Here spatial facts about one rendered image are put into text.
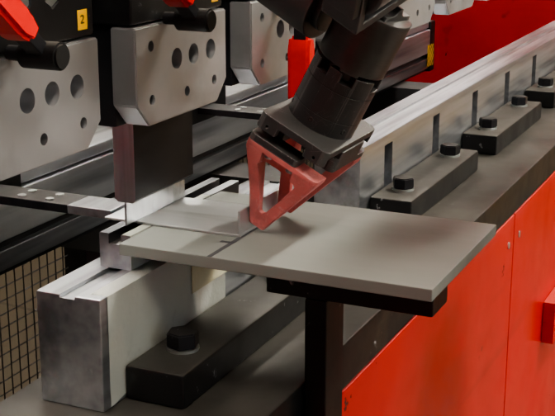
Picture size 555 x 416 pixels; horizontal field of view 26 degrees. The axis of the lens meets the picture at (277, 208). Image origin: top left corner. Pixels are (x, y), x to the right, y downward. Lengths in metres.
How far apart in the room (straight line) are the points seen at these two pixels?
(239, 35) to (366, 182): 0.41
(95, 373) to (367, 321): 0.31
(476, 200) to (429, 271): 0.68
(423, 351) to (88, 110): 0.60
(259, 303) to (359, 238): 0.17
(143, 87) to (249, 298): 0.28
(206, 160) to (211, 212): 0.60
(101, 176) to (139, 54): 0.50
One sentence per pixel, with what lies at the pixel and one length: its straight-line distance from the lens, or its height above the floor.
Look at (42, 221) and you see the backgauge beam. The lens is 1.32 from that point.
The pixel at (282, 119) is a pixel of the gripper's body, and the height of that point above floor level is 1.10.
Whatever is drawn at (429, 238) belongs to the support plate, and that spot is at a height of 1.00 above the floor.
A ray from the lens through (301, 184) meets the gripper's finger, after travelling 0.94.
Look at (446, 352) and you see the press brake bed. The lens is 1.44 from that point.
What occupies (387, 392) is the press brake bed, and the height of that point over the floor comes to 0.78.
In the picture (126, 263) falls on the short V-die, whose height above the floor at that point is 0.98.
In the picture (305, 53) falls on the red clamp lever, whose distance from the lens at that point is 1.13.
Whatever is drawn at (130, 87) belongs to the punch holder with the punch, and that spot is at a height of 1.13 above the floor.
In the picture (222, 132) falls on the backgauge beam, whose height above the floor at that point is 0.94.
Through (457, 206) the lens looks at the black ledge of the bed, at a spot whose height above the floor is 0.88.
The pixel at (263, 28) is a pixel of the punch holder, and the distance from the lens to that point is 1.11.
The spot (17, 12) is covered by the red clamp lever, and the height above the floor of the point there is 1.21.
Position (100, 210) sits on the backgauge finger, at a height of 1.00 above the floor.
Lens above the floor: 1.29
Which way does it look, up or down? 16 degrees down
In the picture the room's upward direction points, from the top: straight up
